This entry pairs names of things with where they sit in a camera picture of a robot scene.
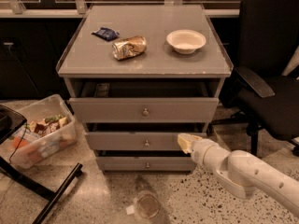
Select blue snack packet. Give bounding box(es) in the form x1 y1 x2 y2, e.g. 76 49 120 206
93 27 119 41

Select white paper bowl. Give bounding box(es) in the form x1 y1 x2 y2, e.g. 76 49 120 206
166 30 206 55

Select grey top drawer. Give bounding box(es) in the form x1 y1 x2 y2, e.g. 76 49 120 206
70 81 218 123

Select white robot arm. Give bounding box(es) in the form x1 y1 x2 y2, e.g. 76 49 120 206
178 133 299 217

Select black table stand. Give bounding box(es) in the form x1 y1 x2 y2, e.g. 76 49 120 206
0 105 82 224

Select snack items in bin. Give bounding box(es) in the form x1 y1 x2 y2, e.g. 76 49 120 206
13 114 68 148

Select clear plastic storage bin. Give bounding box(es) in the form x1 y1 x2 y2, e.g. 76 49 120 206
2 94 77 169

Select black office chair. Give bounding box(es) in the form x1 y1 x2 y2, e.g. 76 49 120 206
220 0 299 155

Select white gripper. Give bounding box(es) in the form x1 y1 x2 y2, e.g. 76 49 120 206
178 133 231 172

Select grey drawer cabinet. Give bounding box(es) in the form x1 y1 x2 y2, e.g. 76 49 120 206
55 4 235 174

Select crushed gold chip bag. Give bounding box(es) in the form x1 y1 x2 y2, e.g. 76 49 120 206
112 35 147 61

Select dark object in top drawer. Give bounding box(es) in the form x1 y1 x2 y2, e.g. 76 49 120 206
94 83 109 97

